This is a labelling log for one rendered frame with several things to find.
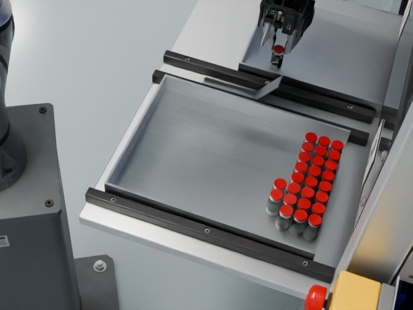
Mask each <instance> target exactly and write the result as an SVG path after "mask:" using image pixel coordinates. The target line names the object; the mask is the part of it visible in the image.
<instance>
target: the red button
mask: <svg viewBox="0 0 413 310"><path fill-rule="evenodd" d="M326 293H327V288H326V287H323V286H320V285H313V286H312V287H311V288H310V289H309V291H308V294H307V297H306V300H305V304H304V307H305V310H322V308H325V307H326V304H327V302H328V300H327V299H325V298H326Z"/></svg>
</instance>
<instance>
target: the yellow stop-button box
mask: <svg viewBox="0 0 413 310"><path fill-rule="evenodd" d="M395 290H396V288H395V287H394V286H391V285H388V284H385V283H382V284H380V282H377V281H374V280H371V279H368V278H365V277H362V276H359V275H356V274H353V273H350V272H347V271H341V272H340V273H339V274H338V276H337V279H336V281H335V283H334V286H333V288H332V290H331V292H330V293H329V295H328V297H327V300H328V302H327V304H326V307H325V308H324V310H392V307H393V301H394V297H395Z"/></svg>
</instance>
